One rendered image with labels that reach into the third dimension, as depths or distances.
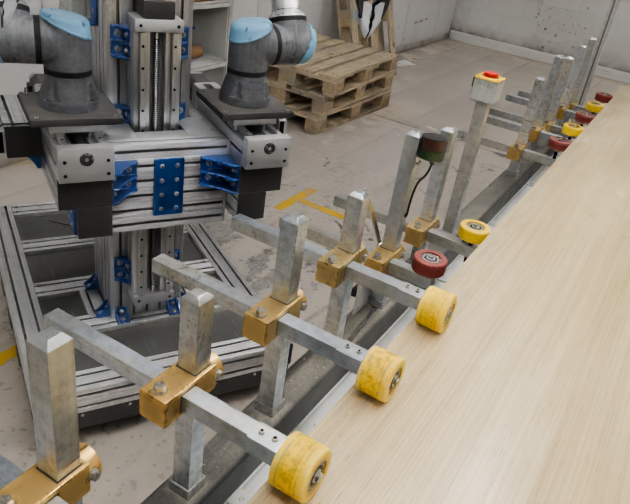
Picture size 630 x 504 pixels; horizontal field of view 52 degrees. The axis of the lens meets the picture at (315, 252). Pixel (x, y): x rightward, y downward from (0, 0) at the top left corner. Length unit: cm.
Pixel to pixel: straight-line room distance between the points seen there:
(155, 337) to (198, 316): 138
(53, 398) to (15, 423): 158
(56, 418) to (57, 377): 6
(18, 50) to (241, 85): 58
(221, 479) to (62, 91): 104
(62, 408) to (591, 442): 82
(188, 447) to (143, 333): 125
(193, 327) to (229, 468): 37
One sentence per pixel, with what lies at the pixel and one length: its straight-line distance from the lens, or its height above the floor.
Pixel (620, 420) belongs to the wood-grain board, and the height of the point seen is 90.
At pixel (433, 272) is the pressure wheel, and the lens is 153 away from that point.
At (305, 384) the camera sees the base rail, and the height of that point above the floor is 70.
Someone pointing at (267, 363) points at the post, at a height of 82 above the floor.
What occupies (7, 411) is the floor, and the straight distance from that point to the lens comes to 241.
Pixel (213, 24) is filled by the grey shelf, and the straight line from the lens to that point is 461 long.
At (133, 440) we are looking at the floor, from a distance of 226.
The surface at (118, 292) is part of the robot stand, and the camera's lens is 232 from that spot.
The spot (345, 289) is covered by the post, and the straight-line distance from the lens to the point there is 141.
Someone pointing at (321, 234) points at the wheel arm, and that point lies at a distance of 166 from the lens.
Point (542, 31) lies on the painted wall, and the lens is 929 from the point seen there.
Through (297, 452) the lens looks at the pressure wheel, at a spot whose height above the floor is 98.
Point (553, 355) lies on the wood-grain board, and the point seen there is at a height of 90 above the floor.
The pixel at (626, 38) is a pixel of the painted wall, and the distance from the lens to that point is 912.
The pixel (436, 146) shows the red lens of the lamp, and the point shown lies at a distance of 148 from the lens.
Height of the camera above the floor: 163
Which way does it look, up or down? 29 degrees down
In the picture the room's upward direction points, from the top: 9 degrees clockwise
